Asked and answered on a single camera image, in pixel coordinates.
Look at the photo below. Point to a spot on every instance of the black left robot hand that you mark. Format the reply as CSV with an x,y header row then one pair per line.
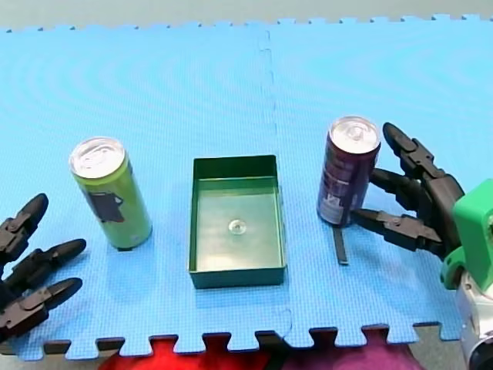
x,y
27,297

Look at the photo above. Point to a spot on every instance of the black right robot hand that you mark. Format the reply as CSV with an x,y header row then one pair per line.
x,y
421,208

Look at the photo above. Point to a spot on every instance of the dark purple drink can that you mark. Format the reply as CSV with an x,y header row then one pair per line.
x,y
344,181

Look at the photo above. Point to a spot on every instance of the green drink can dark band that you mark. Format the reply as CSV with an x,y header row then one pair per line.
x,y
115,196

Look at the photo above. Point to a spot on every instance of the shallow green tray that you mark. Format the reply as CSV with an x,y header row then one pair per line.
x,y
237,223

